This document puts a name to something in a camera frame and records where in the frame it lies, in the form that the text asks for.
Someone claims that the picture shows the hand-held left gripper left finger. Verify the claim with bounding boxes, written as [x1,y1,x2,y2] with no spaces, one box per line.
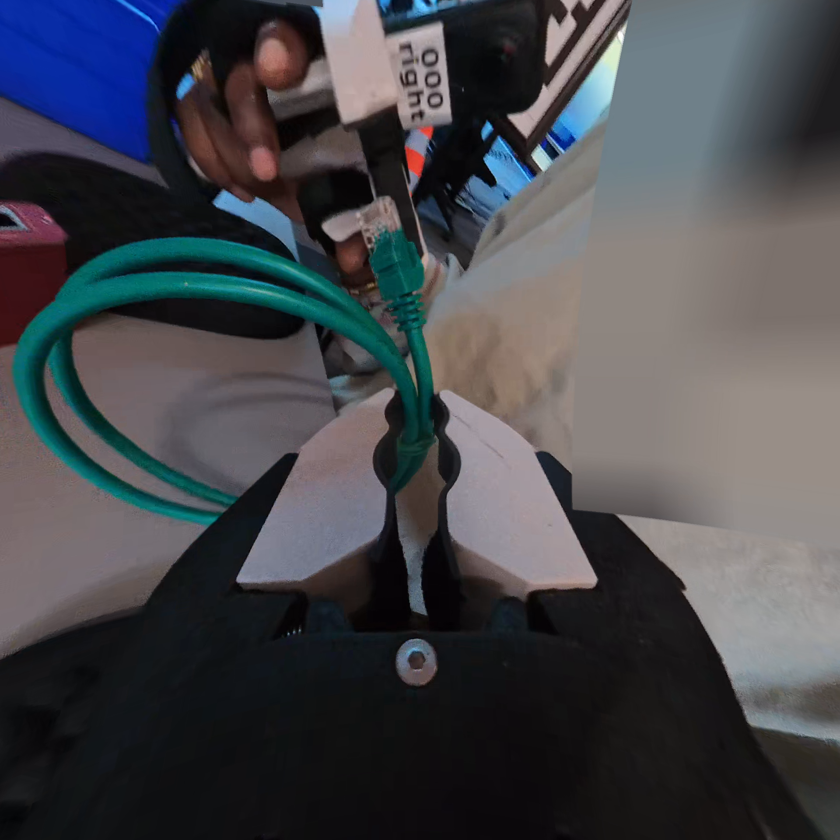
[235,387,403,595]

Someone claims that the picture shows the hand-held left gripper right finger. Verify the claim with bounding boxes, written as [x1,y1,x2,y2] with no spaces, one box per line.
[433,390,598,595]

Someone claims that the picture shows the green ethernet cable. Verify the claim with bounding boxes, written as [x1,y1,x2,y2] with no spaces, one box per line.
[12,196,439,526]

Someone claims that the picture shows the blue plastic bin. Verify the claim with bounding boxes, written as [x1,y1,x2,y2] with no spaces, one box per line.
[0,0,178,165]

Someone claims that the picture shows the red ethernet splitter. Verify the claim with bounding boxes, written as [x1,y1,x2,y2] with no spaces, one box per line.
[0,202,68,347]

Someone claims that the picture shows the orange traffic cone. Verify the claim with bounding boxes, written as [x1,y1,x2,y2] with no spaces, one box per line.
[403,125,435,198]

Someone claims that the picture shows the person's pale sweater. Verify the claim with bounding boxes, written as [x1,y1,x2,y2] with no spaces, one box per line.
[331,118,840,840]

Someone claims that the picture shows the black framed marker sign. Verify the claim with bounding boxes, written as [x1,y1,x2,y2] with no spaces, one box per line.
[508,0,634,172]

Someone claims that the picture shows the black mesh pad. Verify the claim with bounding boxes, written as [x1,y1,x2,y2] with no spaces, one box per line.
[0,152,309,340]

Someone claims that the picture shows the gold bracelets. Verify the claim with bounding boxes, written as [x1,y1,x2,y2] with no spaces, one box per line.
[344,276,401,329]

